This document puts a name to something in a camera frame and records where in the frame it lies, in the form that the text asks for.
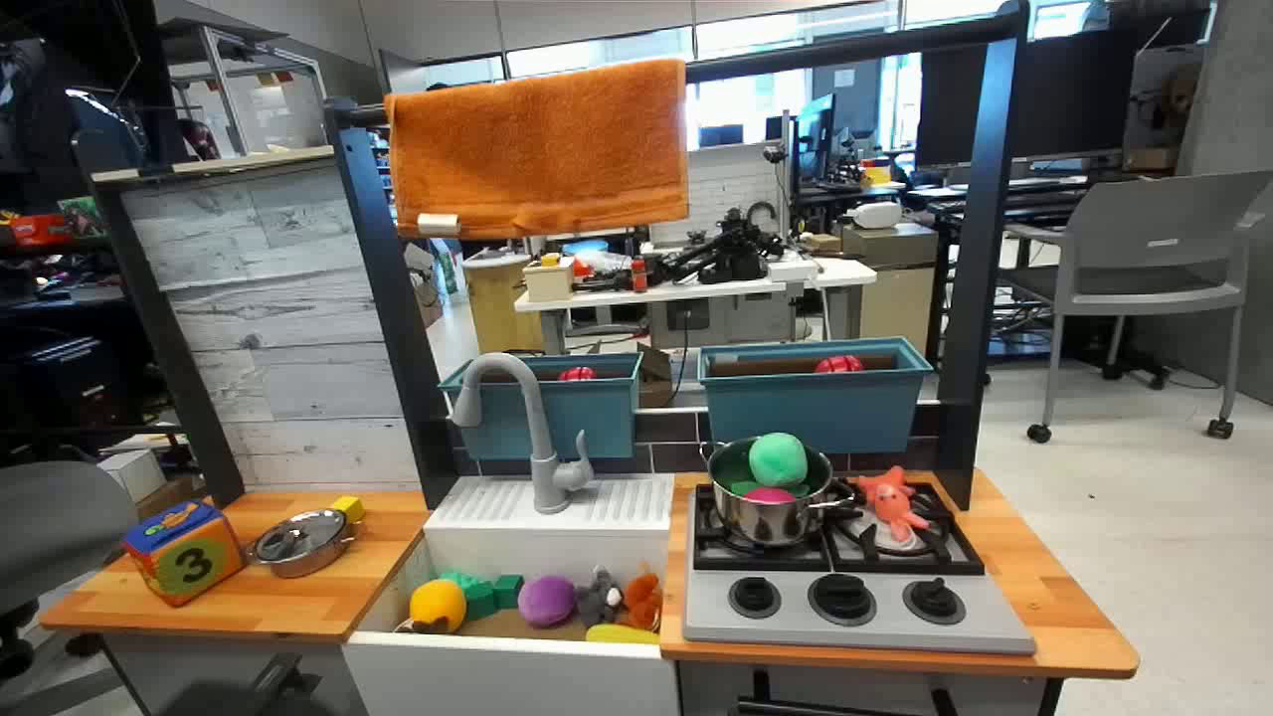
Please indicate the grey toy faucet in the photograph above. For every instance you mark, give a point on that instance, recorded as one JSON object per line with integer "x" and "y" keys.
{"x": 542, "y": 449}

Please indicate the multicolour soft number cube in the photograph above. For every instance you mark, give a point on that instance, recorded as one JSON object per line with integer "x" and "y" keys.
{"x": 194, "y": 563}

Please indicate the yellow plush toy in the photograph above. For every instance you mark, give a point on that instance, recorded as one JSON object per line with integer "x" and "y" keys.
{"x": 436, "y": 605}

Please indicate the black monitor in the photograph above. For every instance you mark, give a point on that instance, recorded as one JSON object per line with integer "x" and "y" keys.
{"x": 1019, "y": 92}

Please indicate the small red toy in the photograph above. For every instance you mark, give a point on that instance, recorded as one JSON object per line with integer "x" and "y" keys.
{"x": 579, "y": 376}

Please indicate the green plush toy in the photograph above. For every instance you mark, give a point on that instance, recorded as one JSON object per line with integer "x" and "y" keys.
{"x": 489, "y": 591}

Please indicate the black slanted post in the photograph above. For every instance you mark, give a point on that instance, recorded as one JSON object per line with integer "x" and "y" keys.
{"x": 186, "y": 384}

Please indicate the grey wood-look panel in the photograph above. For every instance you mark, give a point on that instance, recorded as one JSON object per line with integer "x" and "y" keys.
{"x": 266, "y": 330}

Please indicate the yellow toy banana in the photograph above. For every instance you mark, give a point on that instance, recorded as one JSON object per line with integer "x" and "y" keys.
{"x": 624, "y": 635}

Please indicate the orange towel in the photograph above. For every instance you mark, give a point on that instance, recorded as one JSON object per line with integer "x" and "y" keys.
{"x": 542, "y": 145}

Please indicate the orange plush toy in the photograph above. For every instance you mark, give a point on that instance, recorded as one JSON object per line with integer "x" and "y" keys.
{"x": 641, "y": 596}

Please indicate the steel cooking pot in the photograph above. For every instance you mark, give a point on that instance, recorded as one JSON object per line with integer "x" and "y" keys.
{"x": 770, "y": 517}

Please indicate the small silver metal bowl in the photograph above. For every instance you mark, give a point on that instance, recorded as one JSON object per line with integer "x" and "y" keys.
{"x": 304, "y": 542}

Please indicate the grey toy stove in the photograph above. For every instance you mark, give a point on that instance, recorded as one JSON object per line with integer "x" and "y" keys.
{"x": 798, "y": 631}

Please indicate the large teal plastic bin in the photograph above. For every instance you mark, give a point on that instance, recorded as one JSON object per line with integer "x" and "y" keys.
{"x": 811, "y": 403}

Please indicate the grey chair on casters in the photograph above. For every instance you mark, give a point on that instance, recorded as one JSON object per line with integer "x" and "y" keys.
{"x": 1140, "y": 242}

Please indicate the black device on table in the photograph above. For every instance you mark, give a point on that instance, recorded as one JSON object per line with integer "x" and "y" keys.
{"x": 730, "y": 251}

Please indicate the dark grey padded chair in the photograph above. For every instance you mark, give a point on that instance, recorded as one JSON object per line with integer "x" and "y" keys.
{"x": 54, "y": 521}

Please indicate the red toy with white spots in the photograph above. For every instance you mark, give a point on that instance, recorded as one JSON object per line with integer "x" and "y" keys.
{"x": 839, "y": 363}

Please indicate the grey plush toy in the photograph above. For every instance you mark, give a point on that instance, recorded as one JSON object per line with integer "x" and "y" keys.
{"x": 600, "y": 596}

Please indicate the small white box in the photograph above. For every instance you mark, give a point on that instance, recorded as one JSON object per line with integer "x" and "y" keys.
{"x": 548, "y": 278}

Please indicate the black metal frame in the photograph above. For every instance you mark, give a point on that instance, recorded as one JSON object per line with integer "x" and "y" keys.
{"x": 982, "y": 263}

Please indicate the green ball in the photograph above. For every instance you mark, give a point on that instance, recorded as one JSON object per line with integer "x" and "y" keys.
{"x": 778, "y": 457}

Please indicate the white background table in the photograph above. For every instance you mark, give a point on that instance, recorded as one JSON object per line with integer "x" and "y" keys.
{"x": 820, "y": 275}

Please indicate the white toy sink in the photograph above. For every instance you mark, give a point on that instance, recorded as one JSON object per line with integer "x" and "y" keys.
{"x": 530, "y": 521}

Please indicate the red plush lobster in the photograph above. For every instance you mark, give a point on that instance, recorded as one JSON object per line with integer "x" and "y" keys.
{"x": 884, "y": 501}

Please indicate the small yellow toy piece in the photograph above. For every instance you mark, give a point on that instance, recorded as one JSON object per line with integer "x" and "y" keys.
{"x": 348, "y": 506}

